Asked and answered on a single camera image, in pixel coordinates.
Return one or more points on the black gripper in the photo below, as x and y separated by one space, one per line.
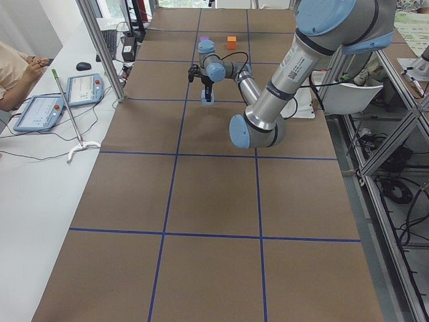
205 82

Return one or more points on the light blue foam block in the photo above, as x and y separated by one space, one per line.
204 100

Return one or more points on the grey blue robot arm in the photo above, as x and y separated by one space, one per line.
322 27

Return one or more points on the orange foam block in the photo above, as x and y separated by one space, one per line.
231 43

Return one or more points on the black power adapter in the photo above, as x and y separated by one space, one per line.
129 49

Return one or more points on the black keyboard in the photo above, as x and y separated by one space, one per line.
110 38

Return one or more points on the far blue teach pendant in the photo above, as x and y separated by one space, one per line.
84 89

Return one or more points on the blue teach pendant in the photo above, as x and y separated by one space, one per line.
40 114
84 89

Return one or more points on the black computer mouse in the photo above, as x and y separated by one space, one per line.
82 66

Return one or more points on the white plastic chair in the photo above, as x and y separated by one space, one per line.
348 98

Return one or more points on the white reacher grabber stick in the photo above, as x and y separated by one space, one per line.
82 145

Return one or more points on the near blue teach pendant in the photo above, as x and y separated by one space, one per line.
40 114

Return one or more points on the person in beige shirt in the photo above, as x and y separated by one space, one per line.
19 73

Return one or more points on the aluminium frame post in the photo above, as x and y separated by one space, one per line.
90 21

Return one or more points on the aluminium frame rail right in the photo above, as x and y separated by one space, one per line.
389 145

